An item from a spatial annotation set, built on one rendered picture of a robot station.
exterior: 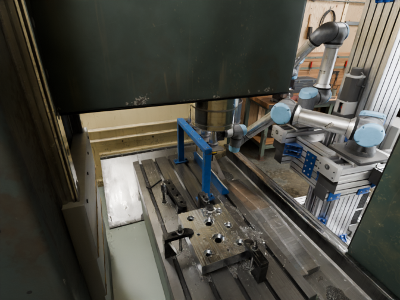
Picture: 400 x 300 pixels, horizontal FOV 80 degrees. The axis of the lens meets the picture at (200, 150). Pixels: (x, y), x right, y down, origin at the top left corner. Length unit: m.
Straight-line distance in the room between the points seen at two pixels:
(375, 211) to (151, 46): 1.09
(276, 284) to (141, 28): 0.97
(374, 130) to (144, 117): 1.41
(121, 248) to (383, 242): 1.29
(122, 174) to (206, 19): 1.41
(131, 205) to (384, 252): 1.38
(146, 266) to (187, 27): 1.19
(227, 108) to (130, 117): 1.17
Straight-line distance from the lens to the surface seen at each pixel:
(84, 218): 0.62
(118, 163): 1.90
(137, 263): 1.47
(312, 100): 1.84
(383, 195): 1.23
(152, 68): 0.60
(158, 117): 1.87
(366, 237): 1.35
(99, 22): 0.58
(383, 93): 1.75
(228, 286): 1.04
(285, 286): 1.09
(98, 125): 1.83
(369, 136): 1.36
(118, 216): 1.69
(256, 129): 1.63
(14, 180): 0.44
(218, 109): 0.75
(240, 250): 1.03
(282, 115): 1.38
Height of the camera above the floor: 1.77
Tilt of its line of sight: 28 degrees down
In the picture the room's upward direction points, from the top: 1 degrees clockwise
